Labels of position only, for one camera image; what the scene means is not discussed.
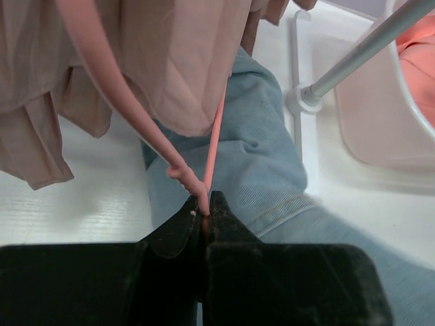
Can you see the white metal clothes rack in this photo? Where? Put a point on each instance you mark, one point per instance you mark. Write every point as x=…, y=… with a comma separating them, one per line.
x=304, y=100

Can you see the white plastic basket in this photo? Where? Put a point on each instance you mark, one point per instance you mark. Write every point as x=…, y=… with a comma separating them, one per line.
x=380, y=123

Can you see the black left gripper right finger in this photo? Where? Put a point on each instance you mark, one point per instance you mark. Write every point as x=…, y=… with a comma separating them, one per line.
x=224, y=228

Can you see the salmon pink skirt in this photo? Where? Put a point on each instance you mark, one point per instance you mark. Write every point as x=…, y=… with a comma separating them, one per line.
x=417, y=58

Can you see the blue grey garment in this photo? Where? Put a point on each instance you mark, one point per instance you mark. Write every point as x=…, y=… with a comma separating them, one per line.
x=264, y=182

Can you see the dusty pink garment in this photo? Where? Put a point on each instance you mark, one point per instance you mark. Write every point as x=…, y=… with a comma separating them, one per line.
x=175, y=57

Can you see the pink hanger with blue garment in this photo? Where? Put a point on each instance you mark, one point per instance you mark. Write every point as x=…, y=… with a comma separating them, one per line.
x=86, y=31

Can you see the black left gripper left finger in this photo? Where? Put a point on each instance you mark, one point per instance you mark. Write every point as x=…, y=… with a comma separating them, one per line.
x=177, y=237

